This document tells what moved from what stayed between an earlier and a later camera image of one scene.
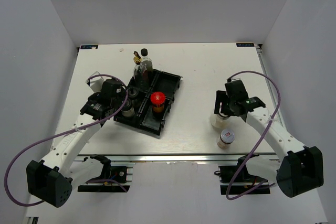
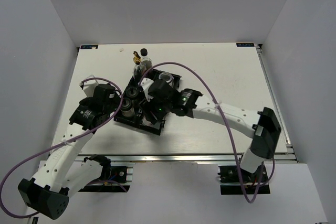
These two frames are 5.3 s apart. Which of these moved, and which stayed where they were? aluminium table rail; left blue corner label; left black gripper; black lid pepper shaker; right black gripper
Moved: right black gripper
Stayed: left blue corner label; left black gripper; aluminium table rail; black lid pepper shaker
